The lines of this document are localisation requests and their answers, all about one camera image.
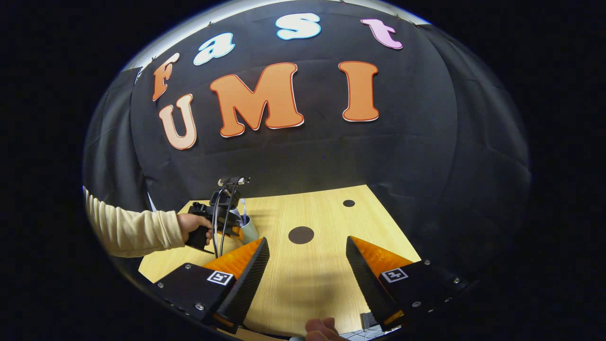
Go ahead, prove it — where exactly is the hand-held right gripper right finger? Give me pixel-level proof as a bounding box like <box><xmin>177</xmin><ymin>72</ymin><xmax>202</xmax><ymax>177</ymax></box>
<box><xmin>345</xmin><ymin>235</ymin><xmax>470</xmax><ymax>333</ymax></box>

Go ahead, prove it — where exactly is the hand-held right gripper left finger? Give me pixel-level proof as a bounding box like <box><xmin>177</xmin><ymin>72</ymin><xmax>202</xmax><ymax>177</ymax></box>
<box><xmin>153</xmin><ymin>236</ymin><xmax>271</xmax><ymax>335</ymax></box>

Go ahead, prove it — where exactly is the wooden desktop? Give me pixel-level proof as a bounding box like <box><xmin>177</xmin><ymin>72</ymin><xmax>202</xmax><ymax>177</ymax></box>
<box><xmin>138</xmin><ymin>185</ymin><xmax>422</xmax><ymax>339</ymax></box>

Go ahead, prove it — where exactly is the dark brown round coaster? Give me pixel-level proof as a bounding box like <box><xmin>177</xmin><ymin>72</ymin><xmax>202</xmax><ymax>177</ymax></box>
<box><xmin>288</xmin><ymin>226</ymin><xmax>315</xmax><ymax>245</ymax></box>

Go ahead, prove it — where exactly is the black backdrop cloth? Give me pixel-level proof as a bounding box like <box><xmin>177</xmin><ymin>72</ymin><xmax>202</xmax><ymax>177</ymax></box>
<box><xmin>83</xmin><ymin>0</ymin><xmax>532</xmax><ymax>285</ymax></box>

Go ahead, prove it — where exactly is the black cable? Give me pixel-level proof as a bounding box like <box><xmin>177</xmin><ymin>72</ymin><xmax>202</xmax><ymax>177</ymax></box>
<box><xmin>212</xmin><ymin>182</ymin><xmax>238</xmax><ymax>259</ymax></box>

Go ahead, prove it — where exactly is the light blue cup wooden handle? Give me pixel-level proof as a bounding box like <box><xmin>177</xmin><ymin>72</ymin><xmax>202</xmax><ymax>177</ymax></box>
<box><xmin>235</xmin><ymin>214</ymin><xmax>260</xmax><ymax>244</ymax></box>

